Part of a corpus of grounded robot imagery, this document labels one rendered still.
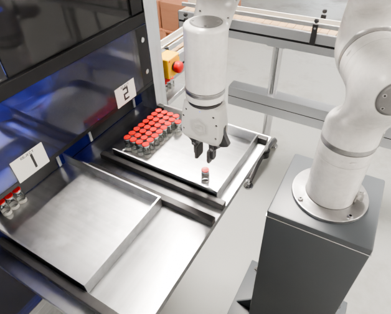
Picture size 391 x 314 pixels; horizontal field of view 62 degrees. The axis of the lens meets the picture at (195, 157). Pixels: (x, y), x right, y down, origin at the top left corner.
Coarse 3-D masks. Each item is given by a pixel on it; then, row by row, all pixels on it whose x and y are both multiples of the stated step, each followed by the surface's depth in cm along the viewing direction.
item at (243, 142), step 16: (176, 112) 109; (240, 128) 99; (176, 144) 100; (208, 144) 99; (240, 144) 99; (256, 144) 98; (128, 160) 93; (144, 160) 95; (160, 160) 95; (176, 160) 94; (192, 160) 94; (224, 160) 94; (240, 160) 90; (176, 176) 86; (192, 176) 89; (224, 176) 89; (208, 192) 83
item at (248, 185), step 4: (272, 140) 222; (276, 140) 227; (272, 144) 218; (276, 144) 233; (268, 148) 210; (272, 148) 231; (264, 152) 207; (268, 152) 208; (264, 156) 208; (268, 156) 210; (260, 160) 205; (256, 164) 203; (256, 168) 203; (252, 172) 201; (256, 172) 203; (248, 176) 201; (252, 176) 201; (248, 180) 201; (252, 180) 201; (244, 184) 205; (248, 184) 203; (252, 184) 204; (248, 188) 202
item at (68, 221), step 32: (32, 192) 87; (64, 192) 87; (96, 192) 86; (128, 192) 86; (0, 224) 79; (32, 224) 79; (64, 224) 79; (96, 224) 79; (128, 224) 78; (64, 256) 72; (96, 256) 72
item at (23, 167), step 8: (40, 144) 76; (32, 152) 75; (40, 152) 77; (16, 160) 72; (24, 160) 73; (40, 160) 77; (48, 160) 79; (16, 168) 72; (24, 168) 74; (32, 168) 76; (16, 176) 73; (24, 176) 75
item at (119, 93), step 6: (132, 78) 97; (126, 84) 95; (132, 84) 98; (120, 90) 94; (126, 90) 96; (132, 90) 99; (120, 96) 95; (126, 96) 97; (132, 96) 99; (120, 102) 96; (126, 102) 98
